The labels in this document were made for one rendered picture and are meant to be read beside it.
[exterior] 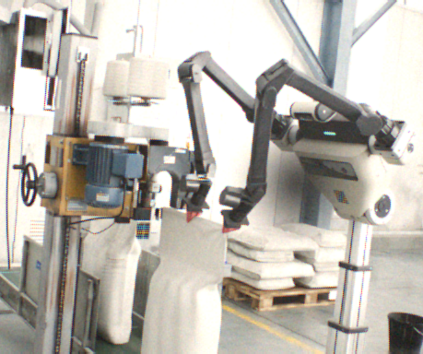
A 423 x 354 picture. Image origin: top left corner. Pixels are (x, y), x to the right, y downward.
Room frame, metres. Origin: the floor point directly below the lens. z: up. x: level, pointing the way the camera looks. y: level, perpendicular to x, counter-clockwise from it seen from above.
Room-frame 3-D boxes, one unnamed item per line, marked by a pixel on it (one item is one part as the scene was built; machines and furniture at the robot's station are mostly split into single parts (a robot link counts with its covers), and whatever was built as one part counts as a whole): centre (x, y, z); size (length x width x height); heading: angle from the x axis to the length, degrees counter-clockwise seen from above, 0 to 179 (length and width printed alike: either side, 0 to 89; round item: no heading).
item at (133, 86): (2.62, 0.31, 1.61); 0.17 x 0.17 x 0.17
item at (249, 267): (5.62, -0.59, 0.32); 0.66 x 0.43 x 0.15; 126
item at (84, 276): (3.19, 0.75, 0.54); 1.05 x 0.02 x 0.41; 34
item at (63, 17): (4.65, 1.22, 1.95); 0.30 x 0.01 x 0.48; 34
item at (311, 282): (5.97, -1.09, 0.20); 0.67 x 0.43 x 0.15; 124
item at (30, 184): (2.58, 0.75, 1.13); 0.18 x 0.11 x 0.18; 34
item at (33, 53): (4.91, 1.55, 1.82); 0.51 x 0.27 x 0.71; 34
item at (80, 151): (2.58, 0.51, 1.27); 0.12 x 0.09 x 0.09; 124
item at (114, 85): (2.83, 0.46, 1.61); 0.15 x 0.14 x 0.17; 34
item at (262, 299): (5.96, -0.71, 0.07); 1.20 x 0.82 x 0.14; 126
